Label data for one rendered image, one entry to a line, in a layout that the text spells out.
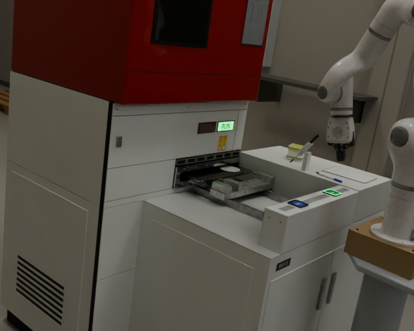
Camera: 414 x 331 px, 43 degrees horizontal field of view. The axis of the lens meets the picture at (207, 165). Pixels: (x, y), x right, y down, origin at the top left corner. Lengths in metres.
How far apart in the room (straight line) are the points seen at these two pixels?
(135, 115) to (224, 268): 0.65
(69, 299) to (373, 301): 1.20
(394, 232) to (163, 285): 0.90
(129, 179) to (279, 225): 0.62
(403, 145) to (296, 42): 3.54
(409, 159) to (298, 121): 3.44
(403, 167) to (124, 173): 1.00
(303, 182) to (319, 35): 2.89
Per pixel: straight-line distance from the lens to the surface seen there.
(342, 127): 2.06
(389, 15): 1.94
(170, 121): 2.13
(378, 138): 4.69
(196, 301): 2.05
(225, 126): 2.40
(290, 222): 1.81
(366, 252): 1.93
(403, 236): 1.93
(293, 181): 2.40
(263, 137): 5.45
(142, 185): 2.11
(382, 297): 1.99
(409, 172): 1.86
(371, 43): 1.97
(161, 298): 2.18
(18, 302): 2.69
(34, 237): 2.45
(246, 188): 2.27
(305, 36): 5.19
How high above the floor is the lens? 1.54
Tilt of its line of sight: 15 degrees down
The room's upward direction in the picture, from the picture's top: 8 degrees clockwise
